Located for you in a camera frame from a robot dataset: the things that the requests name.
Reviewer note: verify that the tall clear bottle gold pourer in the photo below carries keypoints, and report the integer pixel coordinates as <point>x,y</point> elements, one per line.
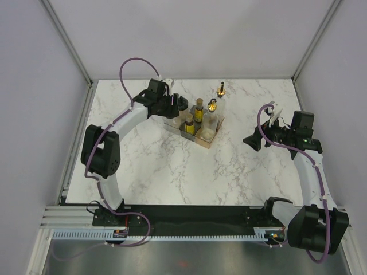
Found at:
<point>209,121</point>

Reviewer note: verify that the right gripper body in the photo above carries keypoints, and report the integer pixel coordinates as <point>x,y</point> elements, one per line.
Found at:
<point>276,133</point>

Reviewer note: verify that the left aluminium frame post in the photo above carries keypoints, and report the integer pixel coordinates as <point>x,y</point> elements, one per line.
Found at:
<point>60,29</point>

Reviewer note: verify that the right aluminium frame post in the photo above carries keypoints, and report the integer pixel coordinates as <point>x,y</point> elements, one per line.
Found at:
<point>325,22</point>

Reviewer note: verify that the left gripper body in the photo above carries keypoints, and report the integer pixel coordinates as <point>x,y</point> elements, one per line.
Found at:
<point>165,108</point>

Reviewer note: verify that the white slotted cable duct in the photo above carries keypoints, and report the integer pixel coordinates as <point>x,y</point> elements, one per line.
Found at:
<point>258,235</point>

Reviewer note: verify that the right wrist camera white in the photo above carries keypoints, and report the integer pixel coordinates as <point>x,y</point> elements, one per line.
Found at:
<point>274,112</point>

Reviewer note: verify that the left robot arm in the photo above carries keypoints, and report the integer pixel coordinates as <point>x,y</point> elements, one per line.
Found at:
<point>101,146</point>

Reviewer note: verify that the shaker jar black cap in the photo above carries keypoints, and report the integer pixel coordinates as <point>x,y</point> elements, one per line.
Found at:
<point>175,122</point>
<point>183,108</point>

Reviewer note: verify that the aluminium rail left side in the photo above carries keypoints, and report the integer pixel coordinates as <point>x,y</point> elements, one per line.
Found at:
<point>76,140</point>

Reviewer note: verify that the aluminium rail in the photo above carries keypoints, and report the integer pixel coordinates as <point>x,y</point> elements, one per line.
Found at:
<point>76,140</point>
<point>97,216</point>

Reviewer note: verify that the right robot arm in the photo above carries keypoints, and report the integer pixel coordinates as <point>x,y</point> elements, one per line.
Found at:
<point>318,226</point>

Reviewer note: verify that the aluminium front rail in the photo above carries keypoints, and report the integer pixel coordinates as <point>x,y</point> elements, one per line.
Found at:
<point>97,216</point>

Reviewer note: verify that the small yellow label bottle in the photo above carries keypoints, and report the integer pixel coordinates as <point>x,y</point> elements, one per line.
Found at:
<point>199,110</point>
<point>189,124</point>

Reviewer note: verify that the tall bottle gold pourer brown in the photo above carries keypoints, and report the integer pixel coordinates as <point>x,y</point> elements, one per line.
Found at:
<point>220,102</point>

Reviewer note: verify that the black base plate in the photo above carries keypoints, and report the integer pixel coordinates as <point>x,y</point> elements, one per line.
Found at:
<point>202,220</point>

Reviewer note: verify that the aluminium frame post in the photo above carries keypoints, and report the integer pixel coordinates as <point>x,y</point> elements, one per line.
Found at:
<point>325,22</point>
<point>60,29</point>

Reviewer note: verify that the clear plastic bin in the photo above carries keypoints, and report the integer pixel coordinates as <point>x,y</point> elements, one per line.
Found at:
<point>172,129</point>

